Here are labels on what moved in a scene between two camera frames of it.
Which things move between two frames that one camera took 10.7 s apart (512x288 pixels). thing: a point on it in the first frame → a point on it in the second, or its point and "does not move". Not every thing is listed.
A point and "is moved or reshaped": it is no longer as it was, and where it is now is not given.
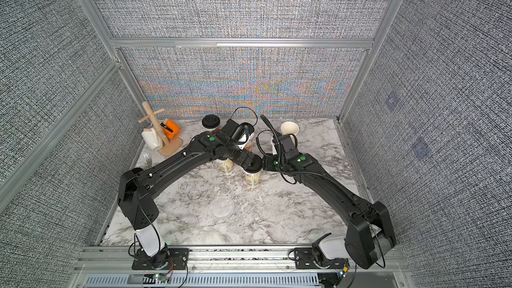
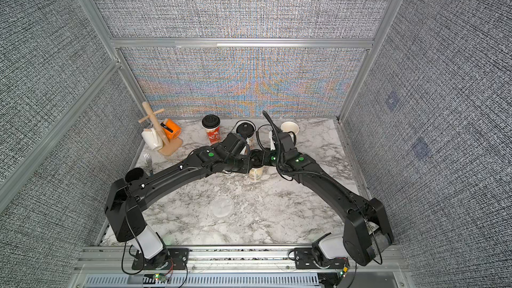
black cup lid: (256, 165) is moved or reshaped
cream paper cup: (252, 179) is moved or reshaped
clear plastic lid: (221, 207) does not move
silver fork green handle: (149, 161) does not move
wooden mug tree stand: (169, 145) does not move
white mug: (151, 139) does not move
